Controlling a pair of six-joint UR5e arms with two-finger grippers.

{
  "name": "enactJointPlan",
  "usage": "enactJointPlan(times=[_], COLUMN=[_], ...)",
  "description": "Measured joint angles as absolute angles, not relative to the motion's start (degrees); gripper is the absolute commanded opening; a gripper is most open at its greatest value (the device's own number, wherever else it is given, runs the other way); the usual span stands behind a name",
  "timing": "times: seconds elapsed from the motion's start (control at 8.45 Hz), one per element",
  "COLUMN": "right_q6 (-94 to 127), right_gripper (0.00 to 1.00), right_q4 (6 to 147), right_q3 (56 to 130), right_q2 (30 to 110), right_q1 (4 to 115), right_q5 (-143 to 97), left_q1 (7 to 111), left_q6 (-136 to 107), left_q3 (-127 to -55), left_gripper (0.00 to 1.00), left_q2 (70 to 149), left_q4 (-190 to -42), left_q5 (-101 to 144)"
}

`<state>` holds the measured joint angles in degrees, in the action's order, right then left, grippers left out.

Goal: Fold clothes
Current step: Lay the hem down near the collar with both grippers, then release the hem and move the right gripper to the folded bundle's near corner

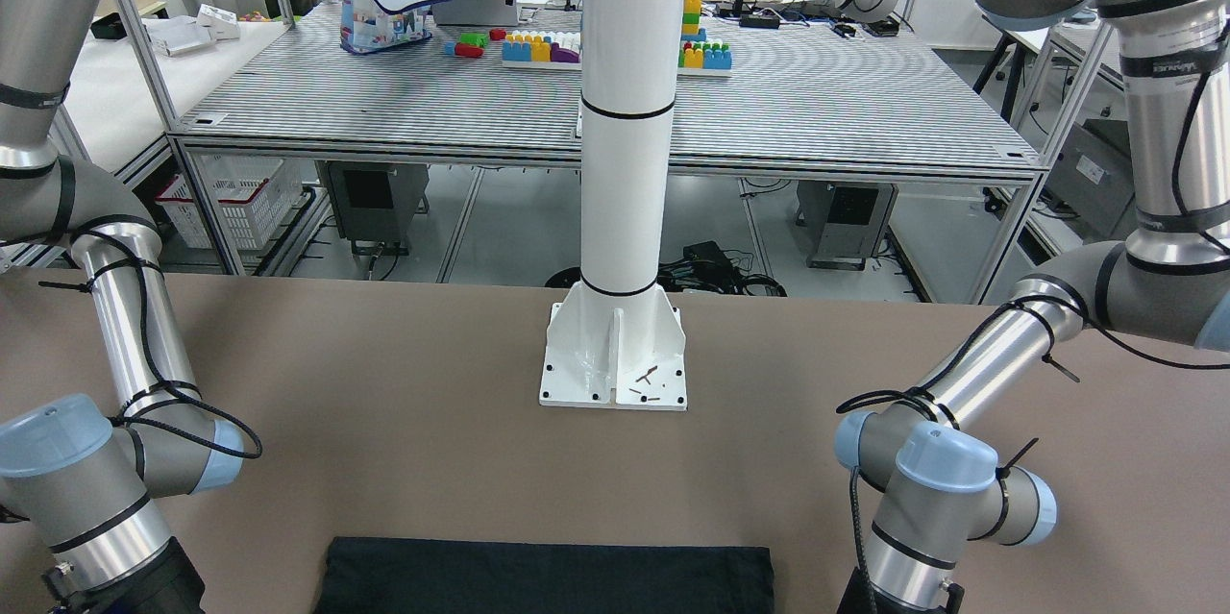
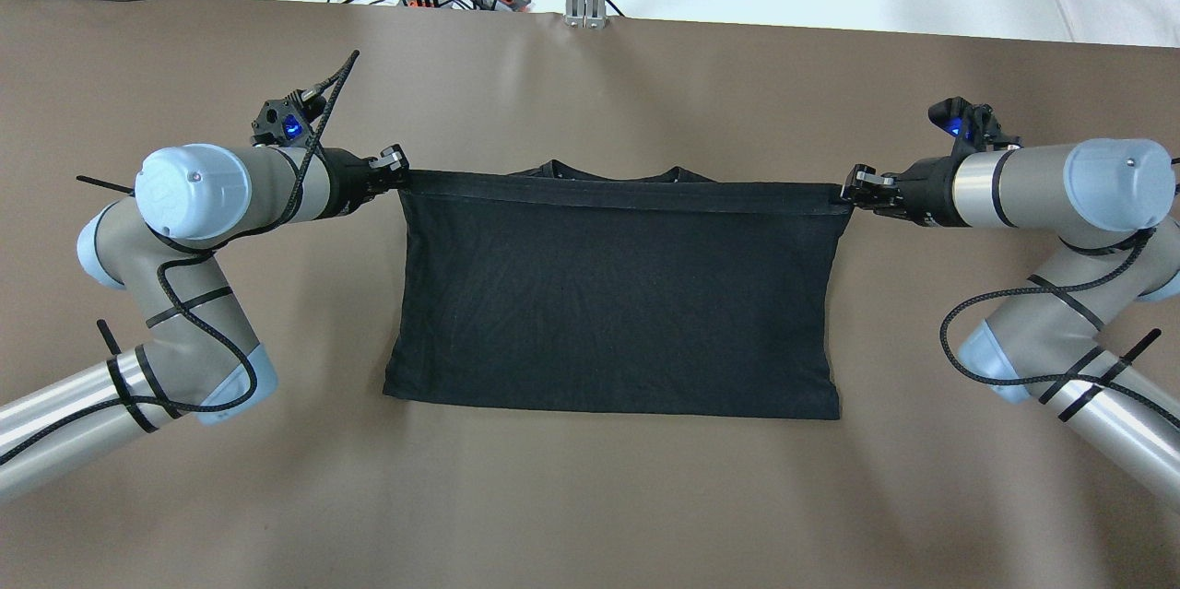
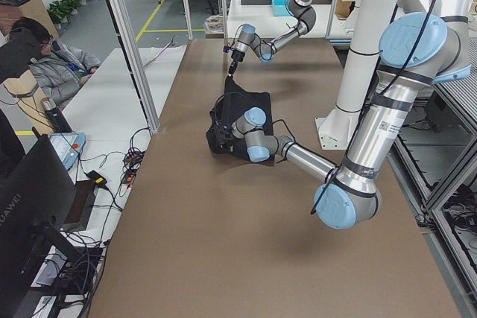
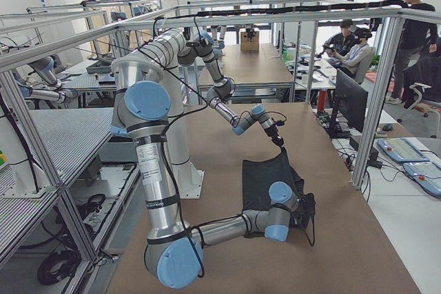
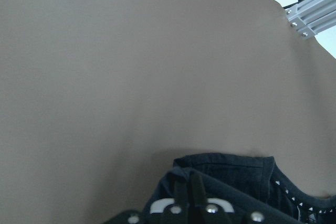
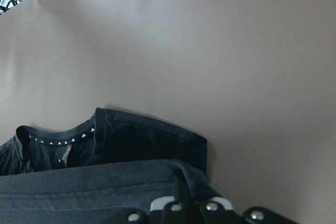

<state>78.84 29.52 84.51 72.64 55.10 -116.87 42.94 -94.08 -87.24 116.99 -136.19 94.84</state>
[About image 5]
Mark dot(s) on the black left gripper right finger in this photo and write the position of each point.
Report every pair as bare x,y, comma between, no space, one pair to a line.
199,203

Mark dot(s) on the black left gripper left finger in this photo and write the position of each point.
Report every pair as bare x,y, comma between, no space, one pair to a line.
181,203

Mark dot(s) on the black t-shirt with print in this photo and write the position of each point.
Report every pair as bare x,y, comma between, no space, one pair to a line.
247,183

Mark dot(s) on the aluminium frame post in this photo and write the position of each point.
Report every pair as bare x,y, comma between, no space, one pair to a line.
311,17

